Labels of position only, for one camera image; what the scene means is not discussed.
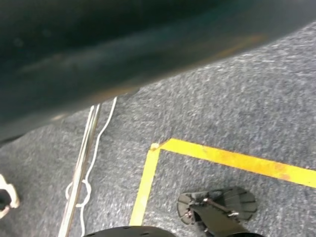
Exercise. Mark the steel workbench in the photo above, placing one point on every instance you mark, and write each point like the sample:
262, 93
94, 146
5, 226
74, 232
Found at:
78, 170

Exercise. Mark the black perforated robot part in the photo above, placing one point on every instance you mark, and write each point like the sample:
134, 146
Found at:
128, 233

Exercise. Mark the yellow floor tape outline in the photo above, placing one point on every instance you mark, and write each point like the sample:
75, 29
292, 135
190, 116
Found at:
222, 158

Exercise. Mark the black robot left foot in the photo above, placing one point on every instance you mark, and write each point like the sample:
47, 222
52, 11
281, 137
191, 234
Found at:
237, 199

